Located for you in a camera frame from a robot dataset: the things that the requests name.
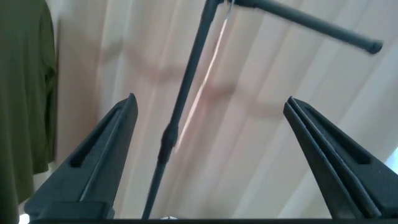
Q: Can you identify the green long-sleeved shirt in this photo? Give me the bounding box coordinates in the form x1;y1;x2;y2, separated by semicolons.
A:
0;0;58;224

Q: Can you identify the beige curtain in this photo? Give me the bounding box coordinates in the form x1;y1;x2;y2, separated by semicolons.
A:
46;0;398;220

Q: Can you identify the black clothes rack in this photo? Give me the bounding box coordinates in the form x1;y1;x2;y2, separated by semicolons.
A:
141;0;384;220

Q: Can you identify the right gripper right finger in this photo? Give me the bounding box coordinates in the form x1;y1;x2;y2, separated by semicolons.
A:
282;95;398;218

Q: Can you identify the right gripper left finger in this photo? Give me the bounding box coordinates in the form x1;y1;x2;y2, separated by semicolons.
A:
24;92;139;220

